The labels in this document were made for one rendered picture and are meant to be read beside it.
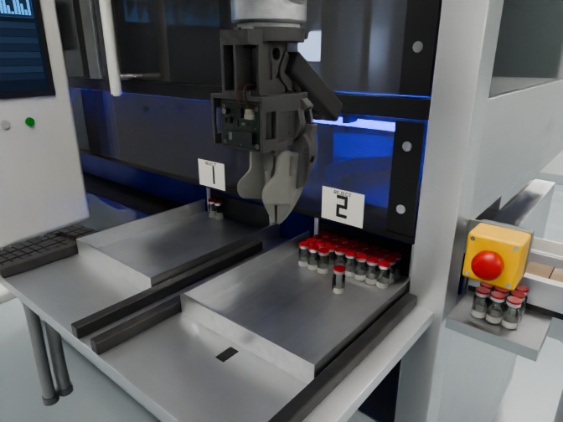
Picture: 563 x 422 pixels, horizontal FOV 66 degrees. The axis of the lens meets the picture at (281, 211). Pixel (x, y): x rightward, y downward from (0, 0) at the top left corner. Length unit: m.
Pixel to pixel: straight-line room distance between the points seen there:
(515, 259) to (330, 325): 0.28
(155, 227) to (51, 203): 0.38
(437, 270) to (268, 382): 0.31
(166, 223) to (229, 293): 0.38
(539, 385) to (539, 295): 1.38
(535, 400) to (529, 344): 1.36
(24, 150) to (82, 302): 0.59
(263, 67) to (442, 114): 0.31
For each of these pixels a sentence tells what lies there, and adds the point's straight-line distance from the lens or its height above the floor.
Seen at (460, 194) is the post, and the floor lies 1.08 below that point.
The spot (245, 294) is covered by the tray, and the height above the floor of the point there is 0.88.
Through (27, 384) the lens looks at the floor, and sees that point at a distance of 2.17.
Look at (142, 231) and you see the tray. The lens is 1.05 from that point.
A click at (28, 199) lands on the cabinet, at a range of 1.32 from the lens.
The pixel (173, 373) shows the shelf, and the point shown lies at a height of 0.88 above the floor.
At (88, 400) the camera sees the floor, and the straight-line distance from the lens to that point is 1.99.
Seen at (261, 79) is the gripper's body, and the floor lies 1.25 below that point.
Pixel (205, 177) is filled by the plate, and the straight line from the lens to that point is 0.99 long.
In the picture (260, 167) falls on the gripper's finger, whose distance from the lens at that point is 0.50.
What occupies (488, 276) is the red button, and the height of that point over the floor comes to 0.99.
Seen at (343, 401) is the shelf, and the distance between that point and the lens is 0.57.
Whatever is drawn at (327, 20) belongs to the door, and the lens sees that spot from 0.76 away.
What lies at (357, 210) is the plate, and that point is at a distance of 0.75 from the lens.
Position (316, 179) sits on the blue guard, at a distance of 0.78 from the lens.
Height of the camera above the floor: 1.27
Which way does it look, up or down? 20 degrees down
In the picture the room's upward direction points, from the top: straight up
